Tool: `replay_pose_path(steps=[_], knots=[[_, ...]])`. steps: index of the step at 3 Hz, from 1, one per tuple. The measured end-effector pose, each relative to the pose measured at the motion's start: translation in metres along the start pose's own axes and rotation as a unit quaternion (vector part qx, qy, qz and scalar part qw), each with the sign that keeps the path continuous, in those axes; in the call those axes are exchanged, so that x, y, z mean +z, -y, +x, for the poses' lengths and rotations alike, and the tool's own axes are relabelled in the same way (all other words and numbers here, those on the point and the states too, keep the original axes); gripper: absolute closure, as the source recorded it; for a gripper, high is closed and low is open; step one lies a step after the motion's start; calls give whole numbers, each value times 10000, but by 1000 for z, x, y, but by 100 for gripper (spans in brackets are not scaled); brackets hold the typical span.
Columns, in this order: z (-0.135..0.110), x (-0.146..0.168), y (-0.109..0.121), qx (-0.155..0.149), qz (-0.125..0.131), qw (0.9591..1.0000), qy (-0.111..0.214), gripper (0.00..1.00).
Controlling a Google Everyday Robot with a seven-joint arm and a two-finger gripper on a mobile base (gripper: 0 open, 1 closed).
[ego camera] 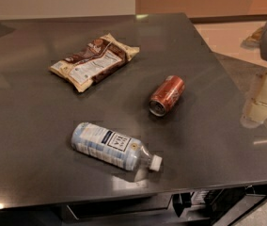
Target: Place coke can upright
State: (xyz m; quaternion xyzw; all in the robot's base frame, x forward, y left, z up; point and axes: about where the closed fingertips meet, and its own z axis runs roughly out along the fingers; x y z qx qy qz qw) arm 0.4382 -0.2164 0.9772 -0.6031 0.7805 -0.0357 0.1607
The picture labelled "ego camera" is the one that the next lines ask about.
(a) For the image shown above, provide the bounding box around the red coke can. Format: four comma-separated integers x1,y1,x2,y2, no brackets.
149,75,185,117

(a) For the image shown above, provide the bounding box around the black equipment under table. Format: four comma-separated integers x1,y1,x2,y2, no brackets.
172,186,266,226

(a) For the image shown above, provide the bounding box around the brown cream snack bag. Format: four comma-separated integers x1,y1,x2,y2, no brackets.
49,33,140,92

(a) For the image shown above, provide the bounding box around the clear plastic tea bottle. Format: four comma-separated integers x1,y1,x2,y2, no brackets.
71,122,163,171

